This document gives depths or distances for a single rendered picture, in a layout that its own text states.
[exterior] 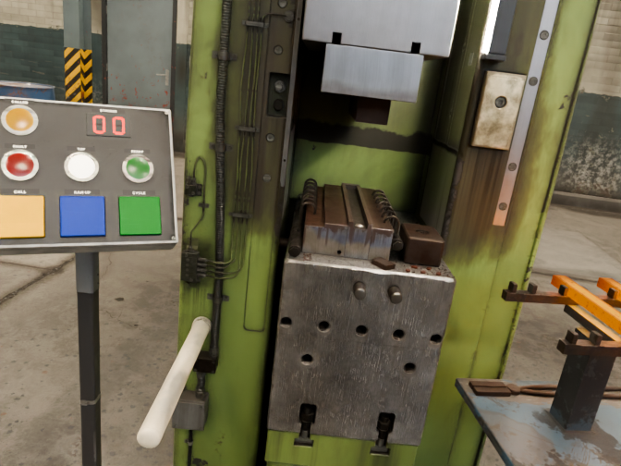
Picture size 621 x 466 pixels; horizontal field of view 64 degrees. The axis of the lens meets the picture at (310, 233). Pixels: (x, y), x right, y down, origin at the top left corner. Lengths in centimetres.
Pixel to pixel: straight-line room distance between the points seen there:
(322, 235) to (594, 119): 658
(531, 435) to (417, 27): 86
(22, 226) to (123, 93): 691
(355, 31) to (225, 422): 111
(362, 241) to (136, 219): 49
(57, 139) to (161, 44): 659
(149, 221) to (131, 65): 683
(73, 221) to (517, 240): 103
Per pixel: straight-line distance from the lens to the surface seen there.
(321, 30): 107
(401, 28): 109
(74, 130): 106
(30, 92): 540
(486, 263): 137
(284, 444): 134
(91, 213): 100
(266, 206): 126
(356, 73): 107
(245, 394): 151
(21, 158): 104
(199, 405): 148
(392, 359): 120
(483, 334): 146
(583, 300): 119
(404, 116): 158
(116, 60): 788
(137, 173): 103
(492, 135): 126
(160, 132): 107
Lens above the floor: 130
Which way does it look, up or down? 18 degrees down
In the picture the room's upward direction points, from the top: 7 degrees clockwise
